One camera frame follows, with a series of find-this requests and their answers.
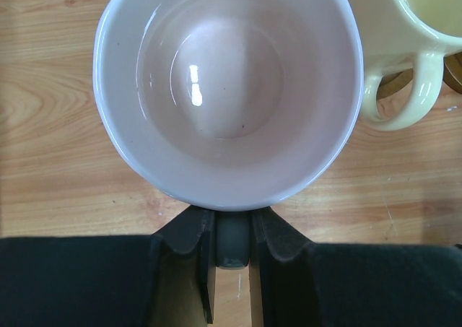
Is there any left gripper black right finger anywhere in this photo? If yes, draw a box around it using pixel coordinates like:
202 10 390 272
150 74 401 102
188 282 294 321
250 208 461 326

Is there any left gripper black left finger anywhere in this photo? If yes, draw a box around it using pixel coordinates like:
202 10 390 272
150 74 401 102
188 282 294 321
1 206 215 326

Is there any pink mug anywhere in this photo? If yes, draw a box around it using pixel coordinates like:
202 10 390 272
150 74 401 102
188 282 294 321
92 0 364 213

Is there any brown coaster top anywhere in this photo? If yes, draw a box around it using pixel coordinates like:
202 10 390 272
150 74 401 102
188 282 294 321
377 52 462 100

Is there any cream mug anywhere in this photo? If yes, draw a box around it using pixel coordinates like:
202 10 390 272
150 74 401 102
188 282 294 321
349 0 461 131

